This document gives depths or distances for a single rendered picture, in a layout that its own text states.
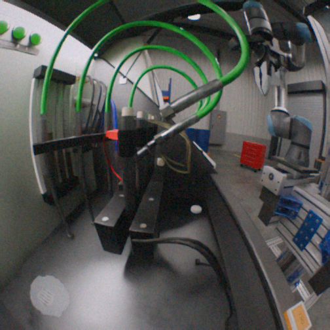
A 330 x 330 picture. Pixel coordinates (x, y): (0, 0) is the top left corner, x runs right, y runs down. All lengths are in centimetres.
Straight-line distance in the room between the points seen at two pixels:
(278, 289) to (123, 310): 26
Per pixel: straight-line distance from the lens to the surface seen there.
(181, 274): 33
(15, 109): 38
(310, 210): 68
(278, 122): 75
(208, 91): 19
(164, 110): 18
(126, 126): 19
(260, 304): 27
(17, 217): 40
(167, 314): 30
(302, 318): 24
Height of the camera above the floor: 113
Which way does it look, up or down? 18 degrees down
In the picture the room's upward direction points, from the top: 3 degrees clockwise
